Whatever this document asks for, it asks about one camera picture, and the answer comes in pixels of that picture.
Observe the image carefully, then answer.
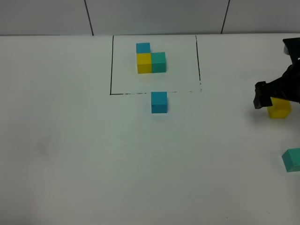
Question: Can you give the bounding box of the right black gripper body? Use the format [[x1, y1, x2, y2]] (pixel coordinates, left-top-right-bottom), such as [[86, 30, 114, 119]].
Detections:
[[270, 63, 300, 103]]

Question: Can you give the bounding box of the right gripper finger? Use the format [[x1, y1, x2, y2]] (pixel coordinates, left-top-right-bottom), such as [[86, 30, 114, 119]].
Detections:
[[253, 81, 272, 109]]

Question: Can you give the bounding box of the green template block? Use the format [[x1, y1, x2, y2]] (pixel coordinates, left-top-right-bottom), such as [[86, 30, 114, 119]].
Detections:
[[151, 52, 166, 73]]

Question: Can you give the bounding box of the yellow template block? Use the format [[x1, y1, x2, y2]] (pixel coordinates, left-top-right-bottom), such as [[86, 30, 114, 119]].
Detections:
[[136, 53, 152, 74]]

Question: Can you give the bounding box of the blue template block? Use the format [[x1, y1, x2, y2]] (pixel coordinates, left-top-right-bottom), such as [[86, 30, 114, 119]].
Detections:
[[136, 43, 151, 53]]

